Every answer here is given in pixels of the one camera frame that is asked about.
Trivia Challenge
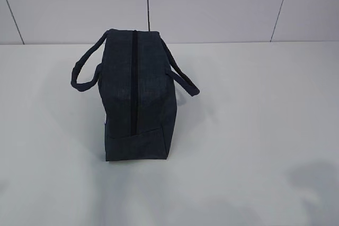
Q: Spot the dark navy fabric lunch bag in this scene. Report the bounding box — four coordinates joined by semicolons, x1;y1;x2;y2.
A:
70;29;200;161

